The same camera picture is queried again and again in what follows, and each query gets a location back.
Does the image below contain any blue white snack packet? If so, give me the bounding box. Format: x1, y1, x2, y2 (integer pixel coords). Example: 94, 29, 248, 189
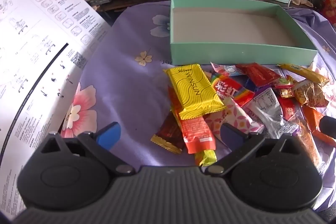
244, 77, 263, 92

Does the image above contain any yellow wavy snack packet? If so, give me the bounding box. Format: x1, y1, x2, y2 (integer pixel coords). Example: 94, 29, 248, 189
163, 64, 227, 121

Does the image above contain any dark red gold-edged packet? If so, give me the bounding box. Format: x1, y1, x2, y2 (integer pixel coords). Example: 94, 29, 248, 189
150, 111, 185, 155

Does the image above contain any long golden snack packet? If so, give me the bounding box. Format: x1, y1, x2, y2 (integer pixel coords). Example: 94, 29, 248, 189
278, 63, 330, 85

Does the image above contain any mint green cardboard box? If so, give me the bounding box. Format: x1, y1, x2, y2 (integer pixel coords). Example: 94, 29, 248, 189
169, 0, 318, 66

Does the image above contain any purple floral bedsheet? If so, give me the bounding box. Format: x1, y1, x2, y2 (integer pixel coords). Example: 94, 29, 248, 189
60, 0, 336, 214

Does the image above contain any red printed box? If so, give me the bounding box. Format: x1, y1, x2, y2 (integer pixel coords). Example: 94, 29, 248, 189
322, 0, 336, 25

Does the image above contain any gold foil snack packet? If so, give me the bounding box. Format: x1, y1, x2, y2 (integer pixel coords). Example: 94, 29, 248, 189
194, 149, 218, 167

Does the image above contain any clear orange sausage packet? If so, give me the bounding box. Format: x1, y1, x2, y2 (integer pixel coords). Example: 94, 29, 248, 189
294, 119, 326, 174

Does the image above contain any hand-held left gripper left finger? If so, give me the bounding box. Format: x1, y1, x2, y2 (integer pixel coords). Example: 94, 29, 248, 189
39, 122, 134, 176

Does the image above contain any long orange snack packet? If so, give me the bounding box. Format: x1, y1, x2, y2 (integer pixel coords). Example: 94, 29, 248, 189
168, 85, 217, 155

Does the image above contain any silver purple snack packet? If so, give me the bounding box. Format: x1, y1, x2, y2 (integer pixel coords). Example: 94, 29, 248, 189
247, 88, 300, 139

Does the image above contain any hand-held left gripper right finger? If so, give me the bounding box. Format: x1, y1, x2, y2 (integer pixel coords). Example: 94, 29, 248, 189
205, 123, 305, 175

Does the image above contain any pink floral snack packet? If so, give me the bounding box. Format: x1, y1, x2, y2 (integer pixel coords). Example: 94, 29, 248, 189
203, 97, 264, 146

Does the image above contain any red gold candy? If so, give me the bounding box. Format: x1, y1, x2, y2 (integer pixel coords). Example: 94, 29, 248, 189
274, 76, 296, 98

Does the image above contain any square red snack packet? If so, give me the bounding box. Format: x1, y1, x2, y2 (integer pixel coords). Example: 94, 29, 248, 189
277, 95, 297, 122

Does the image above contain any white printed instruction sheet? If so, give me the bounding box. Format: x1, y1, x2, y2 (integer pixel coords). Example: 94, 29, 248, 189
0, 0, 112, 219

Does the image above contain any clear bag of fried snack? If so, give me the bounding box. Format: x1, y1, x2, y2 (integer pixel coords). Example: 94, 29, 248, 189
293, 79, 330, 107

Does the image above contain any plain red snack packet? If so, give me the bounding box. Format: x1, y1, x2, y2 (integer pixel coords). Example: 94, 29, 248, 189
235, 63, 281, 87

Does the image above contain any red rainbow candy packet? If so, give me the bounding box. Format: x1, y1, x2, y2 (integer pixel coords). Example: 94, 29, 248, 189
210, 73, 255, 107

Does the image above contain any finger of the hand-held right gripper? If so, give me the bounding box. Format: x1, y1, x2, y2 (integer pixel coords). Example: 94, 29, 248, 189
319, 116, 336, 139

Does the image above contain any small pink white packet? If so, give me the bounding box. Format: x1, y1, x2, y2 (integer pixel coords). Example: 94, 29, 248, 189
210, 62, 244, 77

